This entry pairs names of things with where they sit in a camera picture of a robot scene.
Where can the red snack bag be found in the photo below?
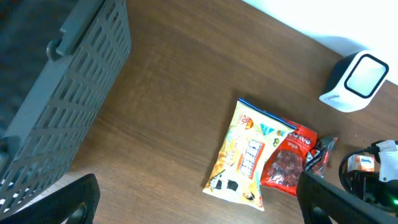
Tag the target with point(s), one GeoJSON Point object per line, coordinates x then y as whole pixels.
{"type": "Point", "coordinates": [282, 170]}

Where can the small orange snack box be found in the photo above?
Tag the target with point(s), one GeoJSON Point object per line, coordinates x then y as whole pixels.
{"type": "Point", "coordinates": [361, 162]}

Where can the yellow chips bag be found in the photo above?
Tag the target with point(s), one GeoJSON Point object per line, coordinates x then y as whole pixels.
{"type": "Point", "coordinates": [252, 137]}

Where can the white barcode scanner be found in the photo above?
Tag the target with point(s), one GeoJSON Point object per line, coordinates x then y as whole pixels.
{"type": "Point", "coordinates": [354, 80]}

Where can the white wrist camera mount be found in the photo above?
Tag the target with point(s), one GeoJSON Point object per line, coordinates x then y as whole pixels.
{"type": "Point", "coordinates": [388, 159]}

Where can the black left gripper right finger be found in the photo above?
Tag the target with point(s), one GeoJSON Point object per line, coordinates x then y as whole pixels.
{"type": "Point", "coordinates": [323, 202]}

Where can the grey plastic mesh basket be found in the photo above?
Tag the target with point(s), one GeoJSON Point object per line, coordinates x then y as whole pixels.
{"type": "Point", "coordinates": [59, 60]}

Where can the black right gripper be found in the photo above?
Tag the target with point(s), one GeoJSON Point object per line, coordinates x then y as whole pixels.
{"type": "Point", "coordinates": [368, 187]}

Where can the black red triangular packet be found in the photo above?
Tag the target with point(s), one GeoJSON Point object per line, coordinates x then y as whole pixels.
{"type": "Point", "coordinates": [317, 158]}

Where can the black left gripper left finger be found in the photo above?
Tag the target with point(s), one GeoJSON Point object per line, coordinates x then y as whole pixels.
{"type": "Point", "coordinates": [75, 203]}

